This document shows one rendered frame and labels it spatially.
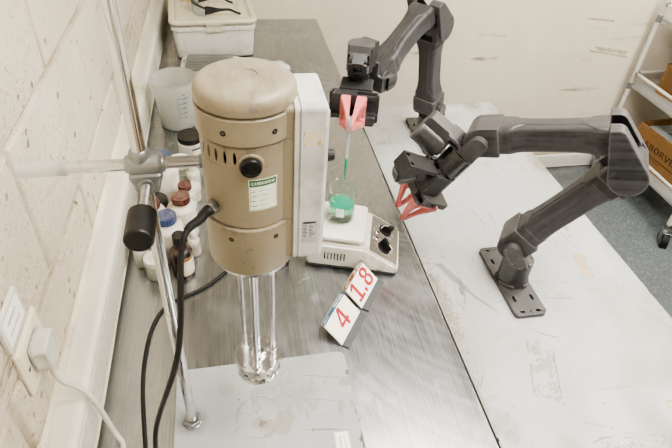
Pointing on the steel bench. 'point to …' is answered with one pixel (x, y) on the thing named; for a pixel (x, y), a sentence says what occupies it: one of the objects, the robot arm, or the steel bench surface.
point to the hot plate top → (355, 233)
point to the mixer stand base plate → (273, 407)
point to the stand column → (140, 152)
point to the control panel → (381, 239)
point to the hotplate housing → (336, 256)
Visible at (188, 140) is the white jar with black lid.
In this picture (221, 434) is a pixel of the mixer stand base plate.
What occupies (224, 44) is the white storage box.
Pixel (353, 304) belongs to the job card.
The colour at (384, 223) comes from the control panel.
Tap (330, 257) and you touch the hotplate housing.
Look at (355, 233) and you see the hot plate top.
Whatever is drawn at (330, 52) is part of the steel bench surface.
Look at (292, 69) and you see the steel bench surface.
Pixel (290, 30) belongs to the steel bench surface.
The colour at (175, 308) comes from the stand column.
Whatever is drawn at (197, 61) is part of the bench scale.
